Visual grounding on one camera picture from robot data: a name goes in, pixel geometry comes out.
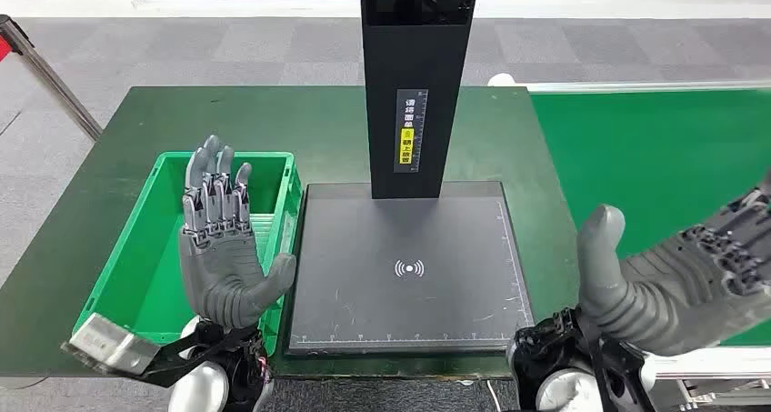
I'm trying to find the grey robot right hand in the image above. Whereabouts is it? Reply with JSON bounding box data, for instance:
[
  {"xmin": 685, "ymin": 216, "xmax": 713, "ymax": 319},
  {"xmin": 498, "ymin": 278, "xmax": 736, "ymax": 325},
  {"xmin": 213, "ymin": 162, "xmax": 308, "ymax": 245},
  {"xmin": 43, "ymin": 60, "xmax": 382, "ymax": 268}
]
[{"xmin": 576, "ymin": 174, "xmax": 771, "ymax": 357}]

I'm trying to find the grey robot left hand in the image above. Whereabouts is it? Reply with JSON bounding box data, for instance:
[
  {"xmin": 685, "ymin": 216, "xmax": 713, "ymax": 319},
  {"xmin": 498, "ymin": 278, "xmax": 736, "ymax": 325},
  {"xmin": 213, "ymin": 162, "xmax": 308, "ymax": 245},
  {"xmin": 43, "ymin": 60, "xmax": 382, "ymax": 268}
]
[{"xmin": 178, "ymin": 135, "xmax": 297, "ymax": 331}]

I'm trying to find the green conveyor belt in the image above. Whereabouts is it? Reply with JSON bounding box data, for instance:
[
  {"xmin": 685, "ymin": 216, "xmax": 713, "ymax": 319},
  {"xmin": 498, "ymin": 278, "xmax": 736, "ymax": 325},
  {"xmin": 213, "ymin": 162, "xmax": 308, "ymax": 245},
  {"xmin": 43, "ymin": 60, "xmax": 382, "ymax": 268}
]
[{"xmin": 529, "ymin": 88, "xmax": 771, "ymax": 347}]

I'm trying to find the black inbound scanning machine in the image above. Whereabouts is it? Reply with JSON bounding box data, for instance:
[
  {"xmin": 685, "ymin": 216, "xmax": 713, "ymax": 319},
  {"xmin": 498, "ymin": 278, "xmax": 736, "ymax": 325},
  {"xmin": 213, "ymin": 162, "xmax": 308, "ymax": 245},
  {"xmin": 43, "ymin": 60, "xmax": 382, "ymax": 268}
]
[{"xmin": 283, "ymin": 0, "xmax": 537, "ymax": 357}]

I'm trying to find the green plastic crate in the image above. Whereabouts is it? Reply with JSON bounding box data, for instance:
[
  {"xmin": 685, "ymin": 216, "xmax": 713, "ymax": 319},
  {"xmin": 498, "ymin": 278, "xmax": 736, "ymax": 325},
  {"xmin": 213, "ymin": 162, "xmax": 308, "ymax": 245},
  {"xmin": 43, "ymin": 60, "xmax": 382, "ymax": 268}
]
[{"xmin": 72, "ymin": 151, "xmax": 304, "ymax": 357}]

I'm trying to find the metal barrier pole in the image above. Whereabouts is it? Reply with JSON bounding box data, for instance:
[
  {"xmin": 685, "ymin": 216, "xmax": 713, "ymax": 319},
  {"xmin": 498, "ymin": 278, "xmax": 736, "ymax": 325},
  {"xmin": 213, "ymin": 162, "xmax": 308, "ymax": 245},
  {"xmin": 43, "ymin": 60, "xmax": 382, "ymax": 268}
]
[{"xmin": 0, "ymin": 14, "xmax": 104, "ymax": 142}]

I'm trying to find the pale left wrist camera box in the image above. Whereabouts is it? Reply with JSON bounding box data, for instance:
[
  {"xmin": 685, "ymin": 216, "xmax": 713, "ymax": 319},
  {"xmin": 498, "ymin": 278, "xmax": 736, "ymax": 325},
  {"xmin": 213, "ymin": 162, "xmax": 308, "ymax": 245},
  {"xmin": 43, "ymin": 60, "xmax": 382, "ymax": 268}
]
[{"xmin": 62, "ymin": 312, "xmax": 162, "ymax": 378}]

